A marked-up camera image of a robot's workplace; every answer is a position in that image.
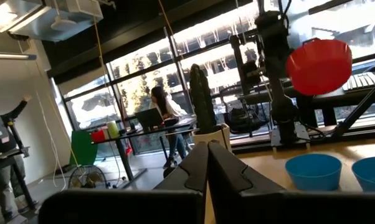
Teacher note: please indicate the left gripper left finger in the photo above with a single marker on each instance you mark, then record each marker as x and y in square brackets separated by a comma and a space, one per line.
[144, 208]

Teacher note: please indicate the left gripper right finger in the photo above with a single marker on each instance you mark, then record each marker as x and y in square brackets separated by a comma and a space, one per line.
[268, 208]

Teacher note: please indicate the blue plastic mini bowl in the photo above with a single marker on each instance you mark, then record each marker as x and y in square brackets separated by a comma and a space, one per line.
[372, 174]
[313, 174]

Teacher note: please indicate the red plastic mini bowl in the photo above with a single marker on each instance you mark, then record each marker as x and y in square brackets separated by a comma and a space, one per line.
[318, 68]

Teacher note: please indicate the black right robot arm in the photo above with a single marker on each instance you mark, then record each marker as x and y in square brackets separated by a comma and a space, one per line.
[276, 77]

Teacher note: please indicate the black desk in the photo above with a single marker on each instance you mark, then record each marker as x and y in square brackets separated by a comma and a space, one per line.
[124, 157]
[330, 99]

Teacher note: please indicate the floor fan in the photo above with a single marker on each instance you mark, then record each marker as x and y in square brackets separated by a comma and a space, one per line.
[88, 179]

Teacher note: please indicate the green cup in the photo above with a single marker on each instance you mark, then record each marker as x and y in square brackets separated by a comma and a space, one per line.
[112, 130]

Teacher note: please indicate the green board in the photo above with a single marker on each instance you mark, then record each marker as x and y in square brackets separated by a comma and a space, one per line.
[83, 149]

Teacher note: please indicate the red container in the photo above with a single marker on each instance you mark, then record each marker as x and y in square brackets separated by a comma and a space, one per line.
[97, 137]

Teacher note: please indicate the white hexagonal plant pot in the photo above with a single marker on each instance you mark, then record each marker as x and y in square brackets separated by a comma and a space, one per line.
[220, 135]

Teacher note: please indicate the black laptop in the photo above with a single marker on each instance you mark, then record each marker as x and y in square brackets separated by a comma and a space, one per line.
[148, 118]

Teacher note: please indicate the black bag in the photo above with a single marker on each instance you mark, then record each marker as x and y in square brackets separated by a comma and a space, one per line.
[243, 119]

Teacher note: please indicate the person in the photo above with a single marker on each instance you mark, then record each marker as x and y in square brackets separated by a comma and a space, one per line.
[164, 102]
[3, 183]

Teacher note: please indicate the green cactus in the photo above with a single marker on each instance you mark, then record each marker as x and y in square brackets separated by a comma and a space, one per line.
[201, 99]

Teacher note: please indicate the white keyboard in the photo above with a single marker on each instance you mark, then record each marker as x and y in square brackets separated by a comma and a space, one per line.
[360, 81]

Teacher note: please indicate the fluorescent tube light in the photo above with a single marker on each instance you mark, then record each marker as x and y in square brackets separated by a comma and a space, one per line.
[10, 56]

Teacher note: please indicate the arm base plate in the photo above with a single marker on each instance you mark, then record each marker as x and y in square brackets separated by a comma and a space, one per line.
[299, 132]

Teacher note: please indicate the black metal rig frame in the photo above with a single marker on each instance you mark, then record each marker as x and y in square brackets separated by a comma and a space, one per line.
[355, 116]

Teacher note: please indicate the silver ventilation duct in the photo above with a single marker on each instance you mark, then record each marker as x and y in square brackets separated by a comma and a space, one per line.
[50, 26]

